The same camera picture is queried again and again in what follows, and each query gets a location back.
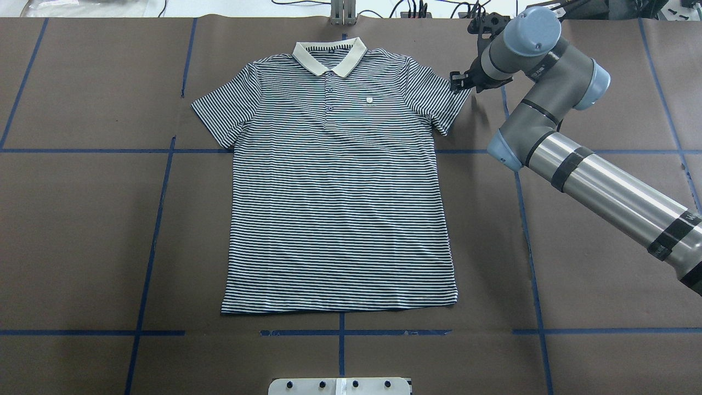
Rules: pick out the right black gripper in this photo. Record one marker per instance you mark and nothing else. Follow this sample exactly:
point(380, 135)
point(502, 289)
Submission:
point(475, 80)

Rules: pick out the navy white striped polo shirt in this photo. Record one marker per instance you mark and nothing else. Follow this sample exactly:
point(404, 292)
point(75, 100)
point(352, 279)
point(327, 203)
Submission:
point(336, 204)

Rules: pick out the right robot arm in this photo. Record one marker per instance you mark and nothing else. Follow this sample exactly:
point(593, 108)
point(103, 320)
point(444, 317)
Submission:
point(587, 114)

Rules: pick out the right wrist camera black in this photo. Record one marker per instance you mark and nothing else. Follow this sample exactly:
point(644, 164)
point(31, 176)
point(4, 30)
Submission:
point(487, 27)

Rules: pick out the aluminium frame post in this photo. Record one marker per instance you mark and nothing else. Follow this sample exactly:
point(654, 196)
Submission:
point(343, 12)

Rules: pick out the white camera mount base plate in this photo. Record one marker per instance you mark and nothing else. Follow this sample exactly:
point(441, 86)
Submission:
point(341, 385)

